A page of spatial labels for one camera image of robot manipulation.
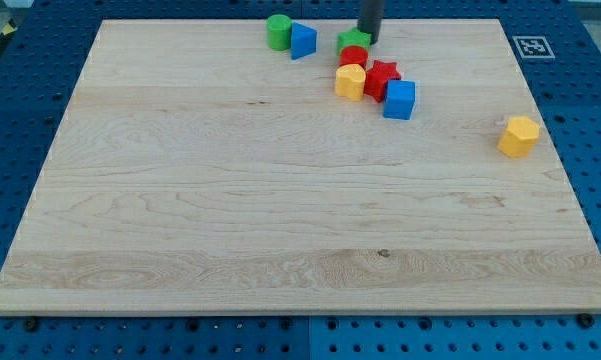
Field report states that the green star block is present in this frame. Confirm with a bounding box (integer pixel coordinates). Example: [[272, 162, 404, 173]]
[[336, 27, 371, 55]]

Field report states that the red star block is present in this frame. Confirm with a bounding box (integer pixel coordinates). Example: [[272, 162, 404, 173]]
[[364, 60, 402, 103]]

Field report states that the red circle block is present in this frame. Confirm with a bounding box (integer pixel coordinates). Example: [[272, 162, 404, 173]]
[[339, 45, 369, 69]]

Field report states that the light wooden board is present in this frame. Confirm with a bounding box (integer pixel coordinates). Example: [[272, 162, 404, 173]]
[[0, 19, 601, 316]]

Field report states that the yellow heart block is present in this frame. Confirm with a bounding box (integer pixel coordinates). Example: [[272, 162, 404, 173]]
[[334, 64, 366, 101]]

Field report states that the blue cube block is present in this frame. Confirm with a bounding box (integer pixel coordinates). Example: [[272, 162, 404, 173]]
[[383, 80, 416, 120]]

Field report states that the blue triangle block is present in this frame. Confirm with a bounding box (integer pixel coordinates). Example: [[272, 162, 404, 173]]
[[291, 22, 318, 60]]

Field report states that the green cylinder block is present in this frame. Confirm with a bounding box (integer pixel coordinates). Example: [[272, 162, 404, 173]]
[[266, 14, 293, 51]]

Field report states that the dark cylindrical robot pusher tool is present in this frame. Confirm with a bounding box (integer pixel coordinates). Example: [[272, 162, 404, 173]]
[[357, 0, 385, 45]]

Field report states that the yellow hexagon block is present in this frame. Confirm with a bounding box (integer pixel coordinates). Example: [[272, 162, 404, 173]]
[[497, 116, 540, 158]]

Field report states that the white fiducial marker tag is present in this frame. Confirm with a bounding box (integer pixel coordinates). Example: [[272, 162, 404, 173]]
[[512, 35, 555, 59]]

